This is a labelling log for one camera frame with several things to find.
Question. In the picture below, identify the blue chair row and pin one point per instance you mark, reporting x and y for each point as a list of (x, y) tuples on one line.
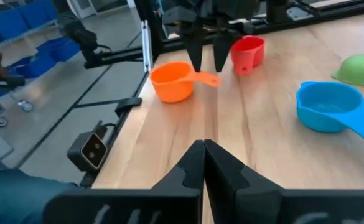
[(10, 21)]

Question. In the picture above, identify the black office chair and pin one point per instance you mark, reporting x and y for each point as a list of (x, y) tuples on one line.
[(12, 81)]

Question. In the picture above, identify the black edge clamp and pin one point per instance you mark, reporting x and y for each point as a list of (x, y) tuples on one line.
[(128, 105)]

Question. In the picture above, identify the white metal strip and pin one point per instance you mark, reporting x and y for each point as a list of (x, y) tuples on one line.
[(146, 46)]

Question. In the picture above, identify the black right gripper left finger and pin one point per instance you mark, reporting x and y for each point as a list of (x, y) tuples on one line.
[(188, 174)]

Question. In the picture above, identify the black table-level camera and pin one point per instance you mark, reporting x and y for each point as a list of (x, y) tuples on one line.
[(88, 152)]

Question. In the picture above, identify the light blue measuring cup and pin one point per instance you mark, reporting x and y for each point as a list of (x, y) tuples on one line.
[(324, 109)]

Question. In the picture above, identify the green measuring cup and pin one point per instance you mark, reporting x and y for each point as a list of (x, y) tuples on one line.
[(359, 71)]

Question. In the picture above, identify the black mounted device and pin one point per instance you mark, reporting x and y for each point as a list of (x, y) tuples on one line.
[(79, 34)]

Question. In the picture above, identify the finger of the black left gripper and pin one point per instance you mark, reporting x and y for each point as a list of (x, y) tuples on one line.
[(194, 49), (222, 49)]

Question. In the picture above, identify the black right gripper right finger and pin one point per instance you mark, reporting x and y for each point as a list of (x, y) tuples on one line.
[(222, 174)]

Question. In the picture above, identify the blue plastic bin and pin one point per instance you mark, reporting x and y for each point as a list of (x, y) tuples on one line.
[(37, 67), (60, 48)]

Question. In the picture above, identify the red measuring cup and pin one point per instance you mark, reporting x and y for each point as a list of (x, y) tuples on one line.
[(247, 56)]

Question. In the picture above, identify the orange measuring cup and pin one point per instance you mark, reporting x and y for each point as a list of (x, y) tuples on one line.
[(169, 84)]

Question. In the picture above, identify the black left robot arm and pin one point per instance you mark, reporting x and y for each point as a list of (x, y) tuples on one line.
[(276, 11)]

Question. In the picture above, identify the person's leg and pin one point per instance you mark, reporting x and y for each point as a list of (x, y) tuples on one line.
[(16, 199)]

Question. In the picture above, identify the white cabinet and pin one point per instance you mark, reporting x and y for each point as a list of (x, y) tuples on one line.
[(88, 7)]

